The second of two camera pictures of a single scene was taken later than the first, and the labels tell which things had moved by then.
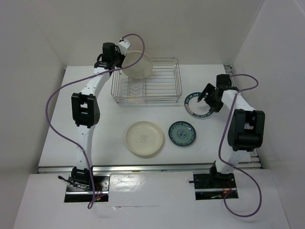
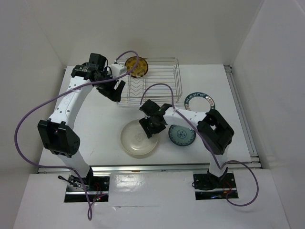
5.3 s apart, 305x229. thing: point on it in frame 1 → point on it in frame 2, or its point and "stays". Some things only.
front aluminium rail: [142, 168] stays
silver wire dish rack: [162, 85] stays
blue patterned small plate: [182, 133] stays
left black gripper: [123, 57] → [113, 94]
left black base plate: [101, 187] stays
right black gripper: [215, 107] → [145, 122]
